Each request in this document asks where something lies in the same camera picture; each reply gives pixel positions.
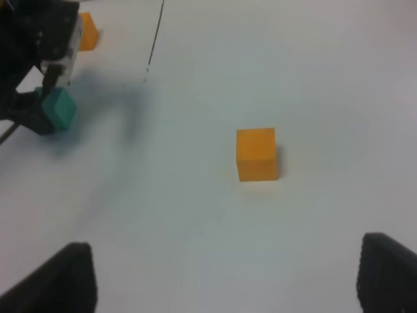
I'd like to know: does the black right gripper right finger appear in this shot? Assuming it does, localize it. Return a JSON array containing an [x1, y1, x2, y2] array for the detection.
[[356, 233, 416, 313]]

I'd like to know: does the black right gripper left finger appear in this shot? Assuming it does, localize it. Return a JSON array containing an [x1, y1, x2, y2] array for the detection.
[[1, 243, 98, 312]]

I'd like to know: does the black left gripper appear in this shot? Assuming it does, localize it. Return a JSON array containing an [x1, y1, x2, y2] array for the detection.
[[1, 1, 81, 135]]

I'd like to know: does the teal block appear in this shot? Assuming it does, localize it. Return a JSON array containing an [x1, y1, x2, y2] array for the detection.
[[41, 87, 77, 132]]

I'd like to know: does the orange template block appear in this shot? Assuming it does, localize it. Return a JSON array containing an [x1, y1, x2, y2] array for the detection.
[[79, 12, 99, 52]]

